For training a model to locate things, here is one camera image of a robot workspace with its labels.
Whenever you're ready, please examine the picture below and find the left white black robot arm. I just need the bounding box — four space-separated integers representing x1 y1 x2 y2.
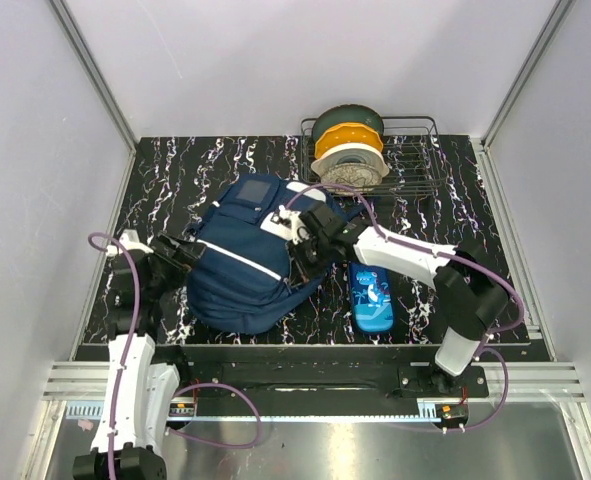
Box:
72 230 206 479

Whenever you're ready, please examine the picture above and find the blue dinosaur pencil case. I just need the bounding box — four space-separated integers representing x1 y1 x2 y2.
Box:
348 262 394 334

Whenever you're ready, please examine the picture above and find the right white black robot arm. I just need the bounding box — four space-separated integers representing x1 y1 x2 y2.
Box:
277 204 509 397

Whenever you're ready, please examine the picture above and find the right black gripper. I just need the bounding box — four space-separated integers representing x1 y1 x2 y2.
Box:
286 233 333 287

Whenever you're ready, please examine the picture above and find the dark green plate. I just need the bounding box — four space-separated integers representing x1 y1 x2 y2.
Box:
312 104 384 141

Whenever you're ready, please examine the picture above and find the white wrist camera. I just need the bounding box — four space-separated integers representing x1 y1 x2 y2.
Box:
105 229 153 258
260 205 310 244

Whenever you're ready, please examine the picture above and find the navy blue student backpack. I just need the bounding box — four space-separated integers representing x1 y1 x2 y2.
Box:
186 174 350 335

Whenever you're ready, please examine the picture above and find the patterned beige plate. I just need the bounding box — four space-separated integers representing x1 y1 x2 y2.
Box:
320 163 382 195

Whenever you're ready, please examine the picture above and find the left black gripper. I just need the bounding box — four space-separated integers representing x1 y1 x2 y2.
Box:
146 232 206 299

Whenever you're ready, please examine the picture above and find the black wire dish rack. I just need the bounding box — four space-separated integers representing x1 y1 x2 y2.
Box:
299 116 443 197

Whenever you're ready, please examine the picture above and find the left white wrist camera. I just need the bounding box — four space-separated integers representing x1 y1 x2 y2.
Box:
105 229 153 258

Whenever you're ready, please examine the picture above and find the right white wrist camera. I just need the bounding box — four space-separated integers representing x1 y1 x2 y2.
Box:
260 205 310 244

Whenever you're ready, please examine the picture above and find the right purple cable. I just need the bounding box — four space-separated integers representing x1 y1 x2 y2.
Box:
284 182 526 435

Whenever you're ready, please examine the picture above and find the orange yellow plate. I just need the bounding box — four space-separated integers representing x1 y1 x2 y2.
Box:
314 122 384 159

